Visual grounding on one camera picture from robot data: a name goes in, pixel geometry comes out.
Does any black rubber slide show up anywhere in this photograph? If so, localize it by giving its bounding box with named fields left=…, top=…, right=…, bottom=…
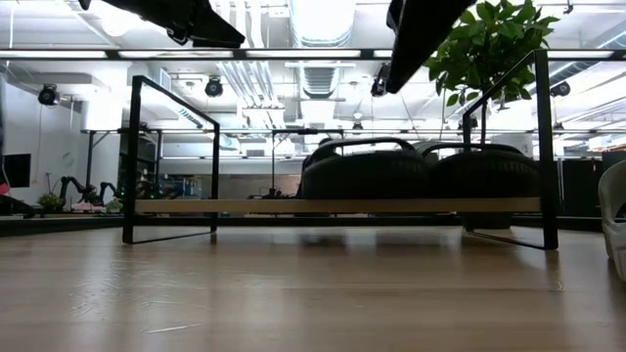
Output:
left=421, top=142, right=542, bottom=199
left=295, top=137, right=430, bottom=200

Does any silver ventilation duct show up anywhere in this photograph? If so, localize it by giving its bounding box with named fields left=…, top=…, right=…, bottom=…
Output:
left=287, top=0, right=358, bottom=155

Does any black overhead beam with lights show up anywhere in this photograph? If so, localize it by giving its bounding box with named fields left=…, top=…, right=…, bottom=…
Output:
left=0, top=47, right=626, bottom=62

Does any black wall monitor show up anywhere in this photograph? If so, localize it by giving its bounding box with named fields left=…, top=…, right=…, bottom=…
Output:
left=2, top=153, right=32, bottom=190

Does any black background frame stand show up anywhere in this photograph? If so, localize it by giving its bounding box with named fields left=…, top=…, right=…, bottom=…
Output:
left=270, top=127, right=346, bottom=199

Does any white rubber slide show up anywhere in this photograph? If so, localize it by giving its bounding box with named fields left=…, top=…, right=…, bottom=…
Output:
left=597, top=159, right=626, bottom=283

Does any black metal shoe rack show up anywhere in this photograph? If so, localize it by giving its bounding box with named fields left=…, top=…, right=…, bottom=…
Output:
left=121, top=48, right=559, bottom=251

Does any small green potted plant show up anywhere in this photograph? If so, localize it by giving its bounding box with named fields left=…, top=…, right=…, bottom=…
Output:
left=37, top=192, right=66, bottom=214

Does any black partition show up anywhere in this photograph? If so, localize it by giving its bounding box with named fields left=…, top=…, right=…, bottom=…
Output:
left=557, top=151, right=626, bottom=219

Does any black ceiling spotlight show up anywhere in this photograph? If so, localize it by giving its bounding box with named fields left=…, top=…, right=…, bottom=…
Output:
left=370, top=62, right=392, bottom=98
left=37, top=82, right=63, bottom=108
left=548, top=80, right=572, bottom=99
left=203, top=75, right=225, bottom=99

